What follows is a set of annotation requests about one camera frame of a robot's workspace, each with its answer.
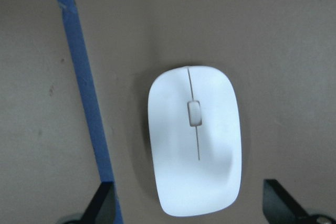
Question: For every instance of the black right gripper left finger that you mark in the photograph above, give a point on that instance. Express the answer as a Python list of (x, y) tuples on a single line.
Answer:
[(102, 206)]

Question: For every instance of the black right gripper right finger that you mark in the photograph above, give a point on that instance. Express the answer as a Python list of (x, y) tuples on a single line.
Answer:
[(279, 206)]

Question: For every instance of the white computer mouse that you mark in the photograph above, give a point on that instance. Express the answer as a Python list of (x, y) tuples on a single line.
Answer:
[(195, 140)]

